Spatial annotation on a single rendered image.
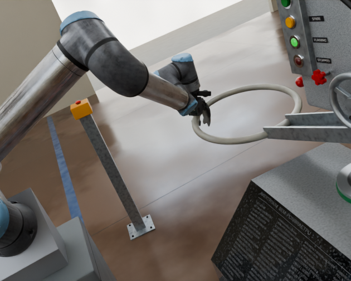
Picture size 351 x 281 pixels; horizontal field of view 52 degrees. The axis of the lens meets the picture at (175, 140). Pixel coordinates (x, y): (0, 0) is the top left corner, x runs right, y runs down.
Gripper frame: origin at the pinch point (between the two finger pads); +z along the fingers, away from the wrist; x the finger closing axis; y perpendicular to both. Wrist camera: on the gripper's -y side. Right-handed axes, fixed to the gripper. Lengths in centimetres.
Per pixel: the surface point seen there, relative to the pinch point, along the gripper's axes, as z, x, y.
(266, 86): -7.8, 25.4, -21.9
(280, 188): -1, 51, 39
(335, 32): -55, 73, 42
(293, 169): -1, 53, 27
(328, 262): -1, 72, 63
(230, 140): -8.1, 27.1, 23.4
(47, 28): 5, -487, -285
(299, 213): -3, 61, 50
